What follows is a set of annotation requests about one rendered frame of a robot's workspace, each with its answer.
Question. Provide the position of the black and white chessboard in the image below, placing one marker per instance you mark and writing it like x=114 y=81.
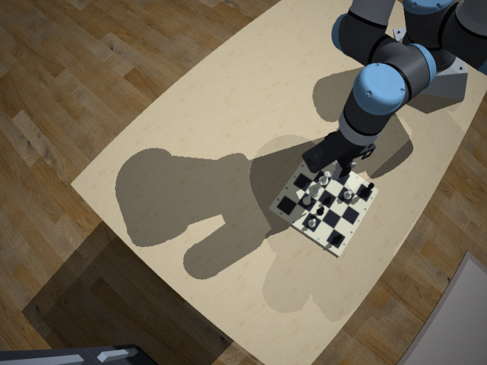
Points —
x=341 y=216

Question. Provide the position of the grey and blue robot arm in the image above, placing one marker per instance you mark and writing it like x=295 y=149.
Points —
x=459 y=28

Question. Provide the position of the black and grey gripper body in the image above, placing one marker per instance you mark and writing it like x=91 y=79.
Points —
x=358 y=151

